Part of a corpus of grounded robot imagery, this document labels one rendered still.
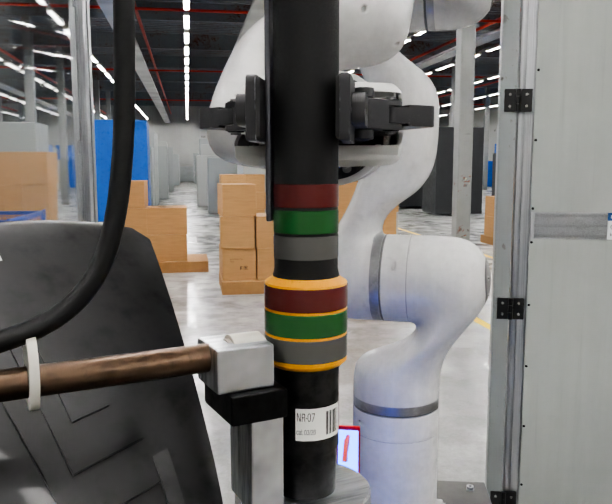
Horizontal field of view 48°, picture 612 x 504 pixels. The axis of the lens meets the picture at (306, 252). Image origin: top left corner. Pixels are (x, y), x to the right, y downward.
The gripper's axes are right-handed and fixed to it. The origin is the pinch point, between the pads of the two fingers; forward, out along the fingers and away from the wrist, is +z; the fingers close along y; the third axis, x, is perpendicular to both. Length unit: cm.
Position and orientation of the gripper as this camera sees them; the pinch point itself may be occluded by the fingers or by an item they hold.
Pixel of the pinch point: (302, 110)
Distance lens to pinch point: 35.6
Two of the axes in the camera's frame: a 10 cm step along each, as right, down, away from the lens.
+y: -9.9, -0.2, 1.3
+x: 0.0, -9.9, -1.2
